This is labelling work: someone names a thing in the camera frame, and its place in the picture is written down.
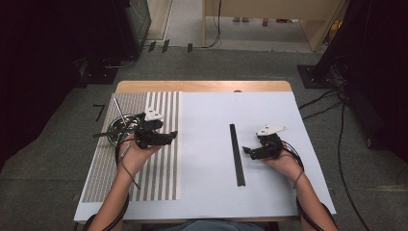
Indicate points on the dark glass cabinet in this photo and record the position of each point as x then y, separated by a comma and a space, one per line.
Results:
138, 22

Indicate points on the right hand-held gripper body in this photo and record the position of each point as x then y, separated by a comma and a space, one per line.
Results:
271, 146

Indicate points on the beige floor tape strip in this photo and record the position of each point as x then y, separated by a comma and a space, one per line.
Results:
388, 188

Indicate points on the black floor tape strip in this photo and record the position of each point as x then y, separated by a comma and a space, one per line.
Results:
190, 47
165, 46

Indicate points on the black round seat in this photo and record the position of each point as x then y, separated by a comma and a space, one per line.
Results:
88, 224

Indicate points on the black curtain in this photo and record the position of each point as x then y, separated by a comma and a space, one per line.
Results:
375, 64
48, 64

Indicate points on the pale shoes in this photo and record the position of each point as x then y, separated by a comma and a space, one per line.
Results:
240, 19

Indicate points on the black square stand base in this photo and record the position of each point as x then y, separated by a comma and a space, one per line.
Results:
314, 77

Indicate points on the person's blue clothing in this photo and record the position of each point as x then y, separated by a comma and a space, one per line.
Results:
211, 225

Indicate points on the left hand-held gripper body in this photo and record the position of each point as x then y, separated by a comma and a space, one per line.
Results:
147, 136

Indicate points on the single black chopstick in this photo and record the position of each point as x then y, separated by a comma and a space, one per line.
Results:
101, 134

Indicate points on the silver metal stick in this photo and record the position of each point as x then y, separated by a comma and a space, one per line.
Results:
119, 110

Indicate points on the stainless steel bowl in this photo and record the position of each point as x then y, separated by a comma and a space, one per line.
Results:
115, 128

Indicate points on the person's left hand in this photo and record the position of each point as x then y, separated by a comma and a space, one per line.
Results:
134, 159

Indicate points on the person's right hand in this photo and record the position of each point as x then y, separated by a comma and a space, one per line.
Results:
288, 163

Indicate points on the striped woven placemat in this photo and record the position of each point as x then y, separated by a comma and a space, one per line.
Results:
102, 179

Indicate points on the white table sheet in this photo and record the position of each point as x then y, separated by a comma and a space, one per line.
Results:
208, 109

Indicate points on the small red item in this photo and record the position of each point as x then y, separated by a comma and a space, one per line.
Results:
265, 21

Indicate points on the black flat stand base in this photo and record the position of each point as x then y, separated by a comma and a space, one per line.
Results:
97, 75

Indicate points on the row of black chopsticks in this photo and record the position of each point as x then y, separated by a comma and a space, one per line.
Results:
237, 154

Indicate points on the round green coaster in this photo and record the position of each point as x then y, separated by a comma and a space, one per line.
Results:
114, 148

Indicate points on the wooden table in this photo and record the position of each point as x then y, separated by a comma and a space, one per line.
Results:
192, 86

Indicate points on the yellow item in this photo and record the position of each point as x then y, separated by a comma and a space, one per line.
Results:
335, 29

